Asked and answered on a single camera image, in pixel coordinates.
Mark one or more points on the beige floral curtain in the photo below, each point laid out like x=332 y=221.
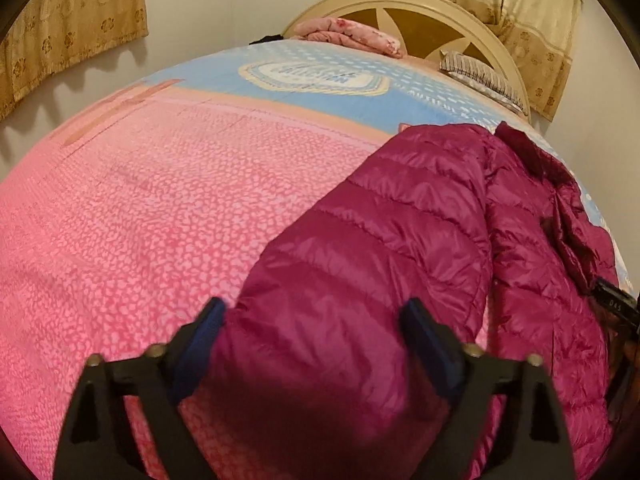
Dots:
x=65 y=20
x=540 y=25

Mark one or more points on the magenta puffer jacket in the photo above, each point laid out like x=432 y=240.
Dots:
x=380 y=250

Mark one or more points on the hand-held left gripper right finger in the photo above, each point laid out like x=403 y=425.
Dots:
x=432 y=347

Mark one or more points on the pink floral folded blanket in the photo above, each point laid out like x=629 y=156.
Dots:
x=345 y=32

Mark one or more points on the pink and blue printed bedsheet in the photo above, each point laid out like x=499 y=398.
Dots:
x=150 y=210

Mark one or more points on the cream wooden headboard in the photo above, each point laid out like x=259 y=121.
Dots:
x=350 y=0

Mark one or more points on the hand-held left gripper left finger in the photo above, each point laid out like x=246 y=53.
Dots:
x=197 y=350

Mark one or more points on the striped pillow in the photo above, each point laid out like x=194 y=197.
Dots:
x=475 y=72

